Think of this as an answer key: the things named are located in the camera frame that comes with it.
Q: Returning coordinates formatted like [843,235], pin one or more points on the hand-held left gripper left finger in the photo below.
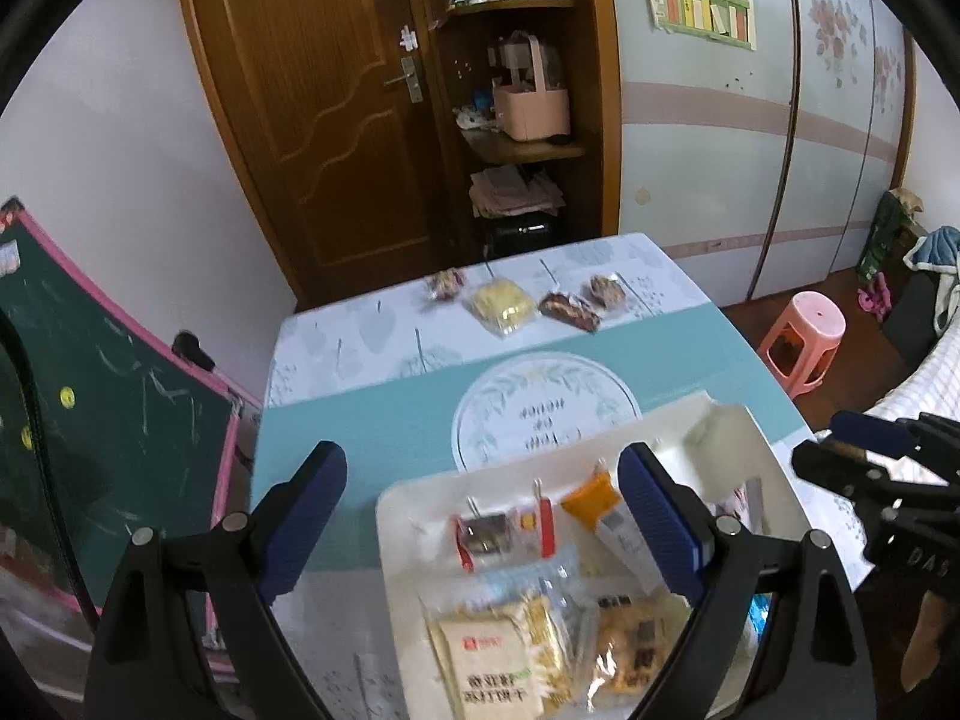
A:
[307,521]

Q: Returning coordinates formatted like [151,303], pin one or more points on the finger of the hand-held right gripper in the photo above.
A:
[840,469]
[866,429]

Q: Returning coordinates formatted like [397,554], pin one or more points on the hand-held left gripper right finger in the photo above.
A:
[660,525]

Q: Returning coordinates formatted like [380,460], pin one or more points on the plain white snack packet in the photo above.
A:
[626,547]

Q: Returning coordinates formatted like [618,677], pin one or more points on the orange snack packet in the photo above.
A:
[591,502]

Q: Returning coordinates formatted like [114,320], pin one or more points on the red white cookie packet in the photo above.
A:
[739,499]

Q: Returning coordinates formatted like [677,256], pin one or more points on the white paper tray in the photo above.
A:
[420,532]

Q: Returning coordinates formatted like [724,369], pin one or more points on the red strip snack packet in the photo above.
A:
[541,521]

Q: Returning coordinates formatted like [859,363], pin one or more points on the orange brown biscuit packet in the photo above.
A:
[637,649]

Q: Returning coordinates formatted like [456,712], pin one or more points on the blue snack packet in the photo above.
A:
[759,615]

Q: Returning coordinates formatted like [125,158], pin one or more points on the clear yellow cracker packet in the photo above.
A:
[547,645]

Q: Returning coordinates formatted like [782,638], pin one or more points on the beige cracker packet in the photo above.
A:
[480,660]

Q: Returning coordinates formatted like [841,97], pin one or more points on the brown snack packet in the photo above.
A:
[568,311]

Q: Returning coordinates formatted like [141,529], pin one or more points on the clear grain bar packet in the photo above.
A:
[606,291]

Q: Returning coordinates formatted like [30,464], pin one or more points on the clear yellow puff packet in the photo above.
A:
[502,306]

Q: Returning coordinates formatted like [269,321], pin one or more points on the clear red print packet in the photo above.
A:
[446,285]

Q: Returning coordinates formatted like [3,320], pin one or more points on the person's right hand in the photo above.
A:
[924,637]

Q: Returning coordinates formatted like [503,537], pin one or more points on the striped bed blanket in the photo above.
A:
[926,390]

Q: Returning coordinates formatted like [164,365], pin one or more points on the pink plastic stool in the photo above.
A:
[806,330]

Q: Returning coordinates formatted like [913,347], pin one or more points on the pink toy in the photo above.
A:
[874,296]

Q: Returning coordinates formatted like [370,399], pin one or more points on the blue cloth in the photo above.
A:
[937,247]

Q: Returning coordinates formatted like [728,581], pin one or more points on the green bag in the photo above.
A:
[885,232]

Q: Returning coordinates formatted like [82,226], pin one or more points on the black clip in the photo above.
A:
[191,351]

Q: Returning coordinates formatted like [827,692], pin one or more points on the white sliding wardrobe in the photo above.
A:
[750,165]

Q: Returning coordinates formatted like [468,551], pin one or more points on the black box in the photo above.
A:
[521,234]

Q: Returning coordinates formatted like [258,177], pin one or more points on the folded cloth stack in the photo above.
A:
[514,191]

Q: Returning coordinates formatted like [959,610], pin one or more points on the brown wooden door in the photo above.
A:
[300,90]

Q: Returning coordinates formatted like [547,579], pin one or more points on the pink storage basket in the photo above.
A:
[532,109]

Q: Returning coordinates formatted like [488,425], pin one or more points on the wooden corner shelf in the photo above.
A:
[592,90]

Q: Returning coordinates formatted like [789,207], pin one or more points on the green chalkboard pink frame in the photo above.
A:
[112,405]

